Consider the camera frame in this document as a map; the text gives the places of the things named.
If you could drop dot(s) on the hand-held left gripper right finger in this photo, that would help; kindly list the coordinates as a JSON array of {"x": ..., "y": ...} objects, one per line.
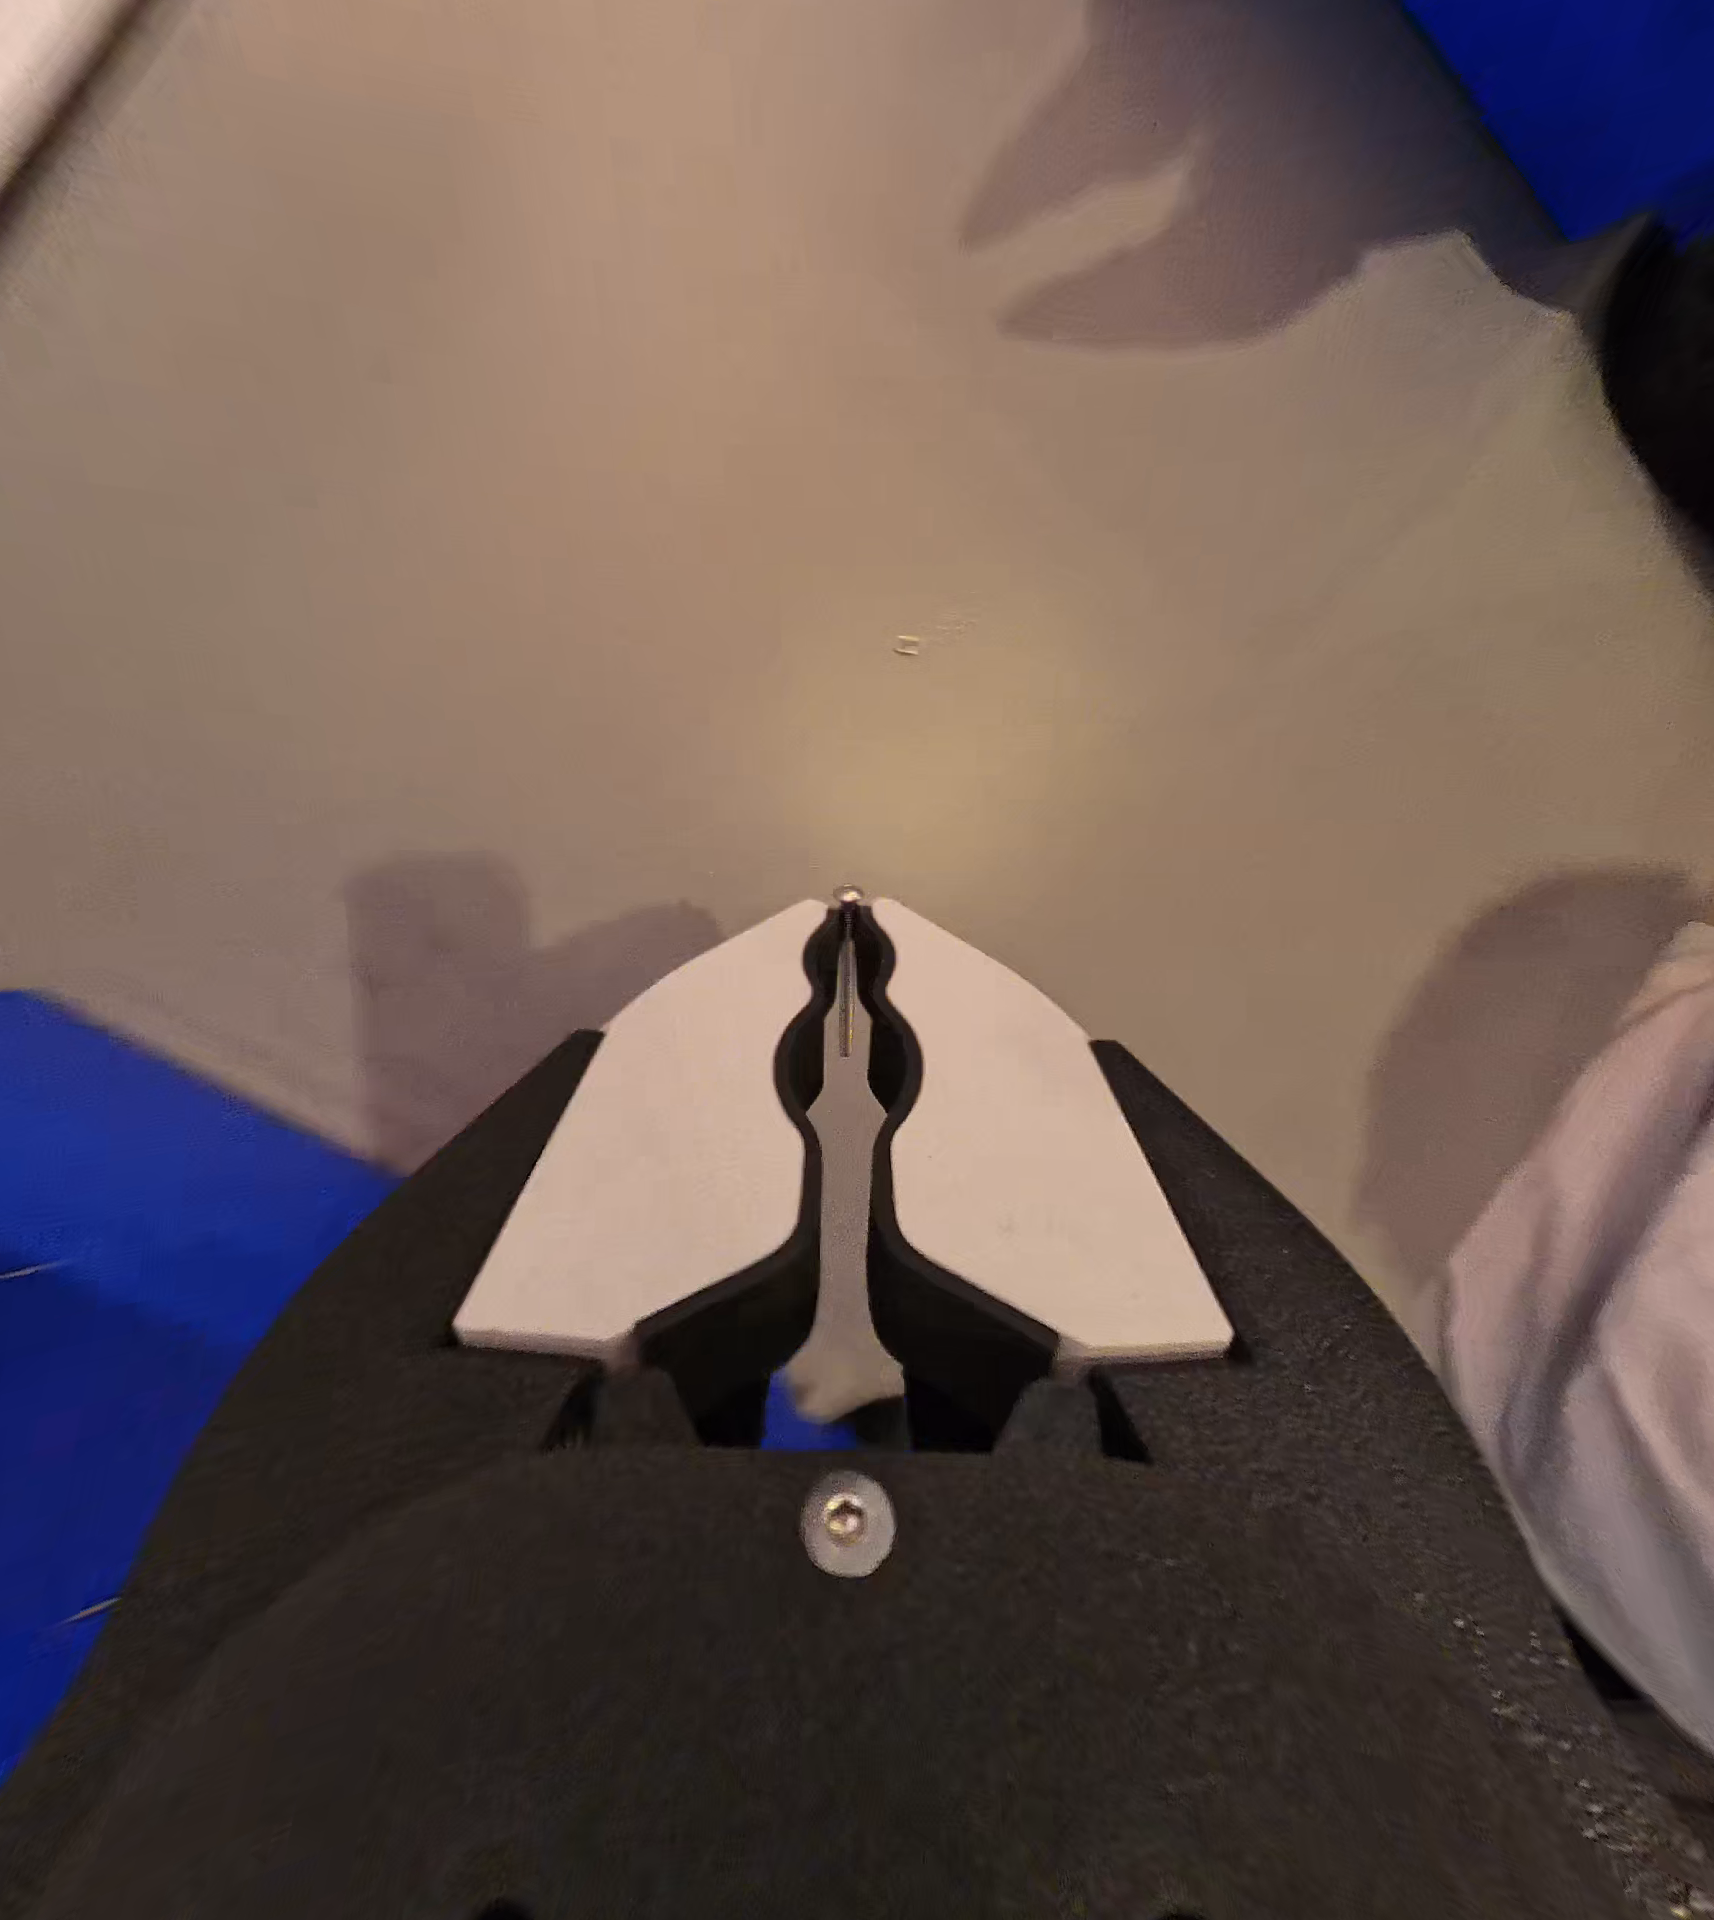
[{"x": 1032, "y": 1198}]

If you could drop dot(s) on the blue plastic bin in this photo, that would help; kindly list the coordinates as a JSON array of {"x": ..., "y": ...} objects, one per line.
[
  {"x": 1621, "y": 92},
  {"x": 80, "y": 1198}
]

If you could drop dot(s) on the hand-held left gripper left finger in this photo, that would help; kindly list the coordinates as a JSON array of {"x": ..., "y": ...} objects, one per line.
[{"x": 649, "y": 1190}]

